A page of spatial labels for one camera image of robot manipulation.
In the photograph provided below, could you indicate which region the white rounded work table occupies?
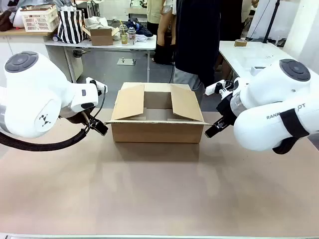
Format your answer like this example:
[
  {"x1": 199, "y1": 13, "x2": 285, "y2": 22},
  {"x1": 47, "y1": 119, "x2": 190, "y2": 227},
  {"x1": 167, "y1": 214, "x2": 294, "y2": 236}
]
[{"x1": 218, "y1": 40, "x2": 307, "y2": 84}]

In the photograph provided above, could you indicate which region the clear domed plastic cup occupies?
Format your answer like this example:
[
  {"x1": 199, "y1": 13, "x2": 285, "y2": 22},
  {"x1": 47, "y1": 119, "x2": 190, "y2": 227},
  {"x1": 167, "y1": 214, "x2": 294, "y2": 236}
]
[{"x1": 127, "y1": 26, "x2": 137, "y2": 45}]

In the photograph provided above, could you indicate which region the white crumpled paper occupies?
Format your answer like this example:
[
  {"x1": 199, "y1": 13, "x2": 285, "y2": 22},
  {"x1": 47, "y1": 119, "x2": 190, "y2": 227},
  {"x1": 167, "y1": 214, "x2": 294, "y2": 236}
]
[{"x1": 84, "y1": 16, "x2": 115, "y2": 32}]

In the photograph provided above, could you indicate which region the brown fabric bundle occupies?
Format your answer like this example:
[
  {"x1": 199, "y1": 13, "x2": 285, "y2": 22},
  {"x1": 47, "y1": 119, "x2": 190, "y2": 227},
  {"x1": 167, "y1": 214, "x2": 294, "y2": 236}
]
[{"x1": 0, "y1": 10, "x2": 14, "y2": 32}]

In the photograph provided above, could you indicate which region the black tripod stand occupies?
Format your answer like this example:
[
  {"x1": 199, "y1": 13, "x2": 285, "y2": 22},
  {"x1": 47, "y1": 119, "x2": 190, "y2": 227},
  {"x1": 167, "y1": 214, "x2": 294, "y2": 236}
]
[{"x1": 262, "y1": 0, "x2": 287, "y2": 48}]

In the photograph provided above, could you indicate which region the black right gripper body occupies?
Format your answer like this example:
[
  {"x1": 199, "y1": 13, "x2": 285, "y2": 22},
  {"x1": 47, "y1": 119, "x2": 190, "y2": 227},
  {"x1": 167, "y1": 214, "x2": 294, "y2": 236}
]
[{"x1": 215, "y1": 92, "x2": 236, "y2": 125}]

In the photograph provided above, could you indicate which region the clear cup with yellow drink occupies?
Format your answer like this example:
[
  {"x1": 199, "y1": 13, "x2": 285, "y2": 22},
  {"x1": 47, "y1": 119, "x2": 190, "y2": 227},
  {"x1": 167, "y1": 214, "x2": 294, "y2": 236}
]
[{"x1": 119, "y1": 24, "x2": 129, "y2": 45}]

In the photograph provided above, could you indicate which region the small open cardboard box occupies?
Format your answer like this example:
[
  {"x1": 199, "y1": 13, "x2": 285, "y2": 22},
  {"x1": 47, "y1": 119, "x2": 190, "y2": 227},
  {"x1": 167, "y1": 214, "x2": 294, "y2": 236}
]
[{"x1": 82, "y1": 24, "x2": 120, "y2": 46}]

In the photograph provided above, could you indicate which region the white rectangular side table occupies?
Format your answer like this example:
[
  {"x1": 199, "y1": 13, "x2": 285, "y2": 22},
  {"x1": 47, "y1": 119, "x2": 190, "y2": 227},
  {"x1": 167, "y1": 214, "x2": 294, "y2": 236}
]
[{"x1": 44, "y1": 34, "x2": 158, "y2": 84}]

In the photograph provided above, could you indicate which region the metal stand base plate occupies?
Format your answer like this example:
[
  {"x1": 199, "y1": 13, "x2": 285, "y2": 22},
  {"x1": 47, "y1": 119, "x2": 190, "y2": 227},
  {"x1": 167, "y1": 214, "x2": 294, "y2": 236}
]
[{"x1": 116, "y1": 57, "x2": 137, "y2": 66}]

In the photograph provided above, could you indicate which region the black strap on right arm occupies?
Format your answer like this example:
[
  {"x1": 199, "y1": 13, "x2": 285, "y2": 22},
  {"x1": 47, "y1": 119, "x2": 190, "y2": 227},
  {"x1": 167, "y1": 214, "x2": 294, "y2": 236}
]
[{"x1": 281, "y1": 108, "x2": 311, "y2": 139}]

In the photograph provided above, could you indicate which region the thin black camera cable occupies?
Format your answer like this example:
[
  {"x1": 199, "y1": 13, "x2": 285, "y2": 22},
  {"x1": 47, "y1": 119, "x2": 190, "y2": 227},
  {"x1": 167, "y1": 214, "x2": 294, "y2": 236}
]
[{"x1": 84, "y1": 84, "x2": 108, "y2": 132}]

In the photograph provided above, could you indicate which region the bystander in beige shirt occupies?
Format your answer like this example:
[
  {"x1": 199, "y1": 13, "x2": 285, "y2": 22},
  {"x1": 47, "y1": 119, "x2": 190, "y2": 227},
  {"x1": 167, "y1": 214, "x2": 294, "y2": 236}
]
[{"x1": 146, "y1": 0, "x2": 176, "y2": 66}]

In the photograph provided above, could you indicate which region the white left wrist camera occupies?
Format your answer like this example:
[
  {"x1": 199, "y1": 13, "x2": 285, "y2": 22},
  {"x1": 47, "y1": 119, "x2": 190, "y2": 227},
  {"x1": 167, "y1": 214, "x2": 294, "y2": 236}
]
[{"x1": 86, "y1": 77, "x2": 108, "y2": 95}]

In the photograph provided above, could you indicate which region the black braided cable sleeve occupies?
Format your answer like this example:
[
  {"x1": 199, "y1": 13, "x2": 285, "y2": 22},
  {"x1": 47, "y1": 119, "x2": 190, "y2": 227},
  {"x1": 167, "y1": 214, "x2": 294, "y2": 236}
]
[{"x1": 0, "y1": 125, "x2": 89, "y2": 152}]

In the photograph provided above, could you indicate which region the black white striped tote bag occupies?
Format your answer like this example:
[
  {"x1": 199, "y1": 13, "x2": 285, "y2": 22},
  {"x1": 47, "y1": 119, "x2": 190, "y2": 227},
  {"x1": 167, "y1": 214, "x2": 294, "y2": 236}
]
[{"x1": 57, "y1": 3, "x2": 87, "y2": 45}]

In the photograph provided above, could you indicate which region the person in black sweatshirt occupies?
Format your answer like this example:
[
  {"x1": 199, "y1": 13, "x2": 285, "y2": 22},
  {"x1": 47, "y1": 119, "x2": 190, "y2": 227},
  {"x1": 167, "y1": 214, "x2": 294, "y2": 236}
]
[{"x1": 172, "y1": 0, "x2": 222, "y2": 105}]

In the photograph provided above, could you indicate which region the white plastic lattice basket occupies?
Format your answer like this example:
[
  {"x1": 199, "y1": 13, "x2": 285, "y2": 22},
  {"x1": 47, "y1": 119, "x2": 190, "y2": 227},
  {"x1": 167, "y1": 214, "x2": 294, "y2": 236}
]
[{"x1": 19, "y1": 3, "x2": 60, "y2": 33}]

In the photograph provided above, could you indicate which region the dark blue clothes pile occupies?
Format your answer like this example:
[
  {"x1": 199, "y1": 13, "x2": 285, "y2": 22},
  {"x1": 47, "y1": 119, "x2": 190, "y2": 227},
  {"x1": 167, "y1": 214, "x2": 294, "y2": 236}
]
[{"x1": 123, "y1": 20, "x2": 154, "y2": 38}]

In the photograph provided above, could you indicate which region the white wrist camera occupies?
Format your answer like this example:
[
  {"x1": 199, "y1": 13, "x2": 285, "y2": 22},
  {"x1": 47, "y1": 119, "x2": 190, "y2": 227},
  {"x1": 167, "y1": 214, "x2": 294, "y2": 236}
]
[
  {"x1": 86, "y1": 77, "x2": 108, "y2": 95},
  {"x1": 204, "y1": 79, "x2": 237, "y2": 97}
]

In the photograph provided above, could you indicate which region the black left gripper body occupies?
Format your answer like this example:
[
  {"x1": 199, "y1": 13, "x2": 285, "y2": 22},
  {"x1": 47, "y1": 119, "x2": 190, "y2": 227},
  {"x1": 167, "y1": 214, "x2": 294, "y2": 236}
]
[{"x1": 65, "y1": 111, "x2": 92, "y2": 126}]

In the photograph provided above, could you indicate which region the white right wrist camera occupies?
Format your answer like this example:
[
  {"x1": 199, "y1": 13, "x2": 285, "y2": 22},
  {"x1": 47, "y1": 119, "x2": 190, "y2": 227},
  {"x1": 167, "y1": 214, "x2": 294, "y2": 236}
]
[{"x1": 204, "y1": 79, "x2": 237, "y2": 97}]

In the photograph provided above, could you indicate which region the brown cardboard shipping box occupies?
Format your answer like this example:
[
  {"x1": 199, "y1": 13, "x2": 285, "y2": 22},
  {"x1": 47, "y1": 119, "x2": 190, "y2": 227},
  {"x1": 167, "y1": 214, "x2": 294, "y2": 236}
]
[{"x1": 104, "y1": 82, "x2": 215, "y2": 144}]

